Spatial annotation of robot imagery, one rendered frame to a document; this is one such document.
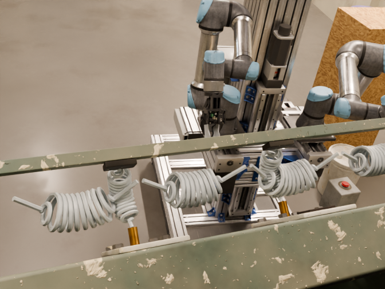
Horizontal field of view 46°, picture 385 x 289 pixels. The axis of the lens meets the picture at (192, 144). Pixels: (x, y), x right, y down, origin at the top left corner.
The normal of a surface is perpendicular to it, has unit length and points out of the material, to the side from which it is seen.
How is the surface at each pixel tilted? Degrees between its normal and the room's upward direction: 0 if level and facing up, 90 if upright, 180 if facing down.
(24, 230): 0
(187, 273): 39
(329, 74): 90
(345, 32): 90
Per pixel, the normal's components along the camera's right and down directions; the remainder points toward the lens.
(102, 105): 0.12, -0.80
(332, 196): -0.93, 0.11
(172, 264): 0.31, -0.25
